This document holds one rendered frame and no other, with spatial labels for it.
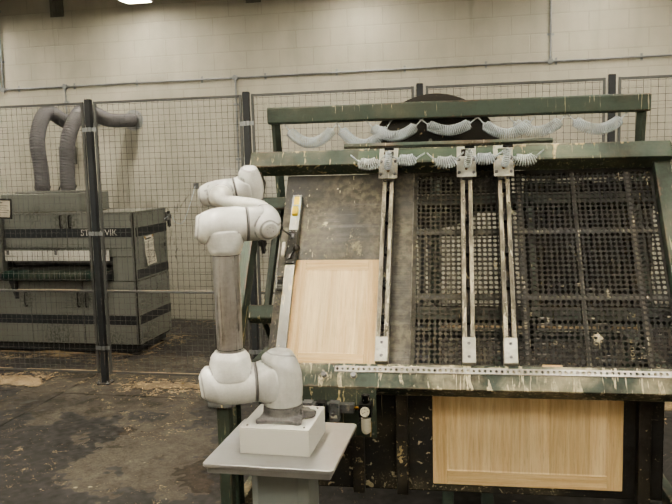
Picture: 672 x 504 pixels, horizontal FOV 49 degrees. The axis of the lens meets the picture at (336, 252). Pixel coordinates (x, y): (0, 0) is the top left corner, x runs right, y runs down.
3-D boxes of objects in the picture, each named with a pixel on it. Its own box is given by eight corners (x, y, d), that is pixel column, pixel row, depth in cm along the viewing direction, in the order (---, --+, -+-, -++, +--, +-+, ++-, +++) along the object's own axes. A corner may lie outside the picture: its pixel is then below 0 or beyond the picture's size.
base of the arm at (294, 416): (310, 426, 281) (310, 412, 281) (254, 424, 285) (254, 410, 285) (320, 410, 299) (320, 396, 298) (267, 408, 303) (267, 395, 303)
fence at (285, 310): (276, 365, 360) (274, 362, 357) (294, 199, 404) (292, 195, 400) (286, 365, 359) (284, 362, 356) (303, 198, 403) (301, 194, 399)
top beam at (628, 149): (252, 177, 415) (248, 167, 406) (254, 162, 419) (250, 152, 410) (668, 167, 379) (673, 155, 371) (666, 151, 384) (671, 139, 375)
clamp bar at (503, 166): (499, 368, 343) (502, 350, 322) (492, 157, 397) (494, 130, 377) (521, 368, 341) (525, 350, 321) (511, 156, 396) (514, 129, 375)
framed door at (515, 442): (433, 481, 371) (433, 483, 369) (432, 375, 365) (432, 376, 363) (621, 489, 357) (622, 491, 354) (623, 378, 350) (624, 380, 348)
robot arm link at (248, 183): (263, 190, 341) (235, 195, 340) (258, 159, 333) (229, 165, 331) (267, 200, 332) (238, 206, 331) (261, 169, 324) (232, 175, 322)
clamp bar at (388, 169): (371, 366, 353) (366, 348, 332) (381, 159, 407) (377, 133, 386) (392, 366, 351) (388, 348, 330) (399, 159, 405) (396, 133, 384)
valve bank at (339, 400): (265, 444, 340) (263, 394, 337) (273, 433, 354) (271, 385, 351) (373, 448, 332) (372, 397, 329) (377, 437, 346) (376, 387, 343)
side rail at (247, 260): (229, 368, 369) (223, 360, 360) (255, 182, 420) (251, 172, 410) (241, 368, 368) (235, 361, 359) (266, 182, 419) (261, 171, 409)
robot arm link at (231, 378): (259, 408, 282) (200, 414, 277) (254, 395, 298) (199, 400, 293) (250, 207, 272) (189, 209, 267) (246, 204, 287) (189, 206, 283)
